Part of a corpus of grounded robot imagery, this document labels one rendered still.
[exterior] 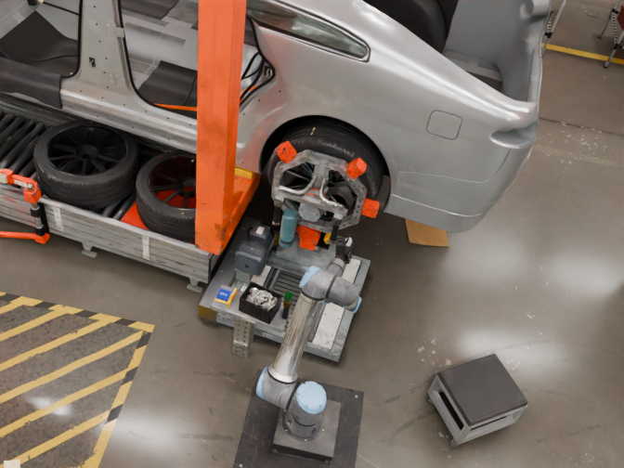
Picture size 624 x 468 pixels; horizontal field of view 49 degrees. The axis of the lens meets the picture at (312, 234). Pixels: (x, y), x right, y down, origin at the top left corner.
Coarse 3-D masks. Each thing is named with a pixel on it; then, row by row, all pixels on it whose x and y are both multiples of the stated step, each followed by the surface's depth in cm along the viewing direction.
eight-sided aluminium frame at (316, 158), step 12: (300, 156) 380; (312, 156) 378; (324, 156) 380; (276, 168) 391; (288, 168) 388; (336, 168) 377; (276, 180) 399; (348, 180) 382; (360, 192) 384; (288, 204) 414; (360, 204) 391; (300, 216) 417; (348, 216) 406; (324, 228) 413
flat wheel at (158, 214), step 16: (160, 160) 451; (176, 160) 455; (192, 160) 458; (144, 176) 438; (160, 176) 444; (176, 176) 466; (192, 176) 447; (144, 192) 428; (176, 192) 435; (192, 192) 438; (144, 208) 428; (160, 208) 421; (176, 208) 423; (192, 208) 425; (144, 224) 439; (160, 224) 426; (176, 224) 422; (192, 224) 424; (192, 240) 434
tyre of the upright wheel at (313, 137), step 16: (304, 128) 394; (320, 128) 388; (336, 128) 388; (352, 128) 392; (304, 144) 384; (320, 144) 380; (336, 144) 379; (352, 144) 384; (368, 144) 394; (272, 160) 399; (352, 160) 381; (368, 160) 387; (272, 176) 408; (368, 176) 386; (368, 192) 394
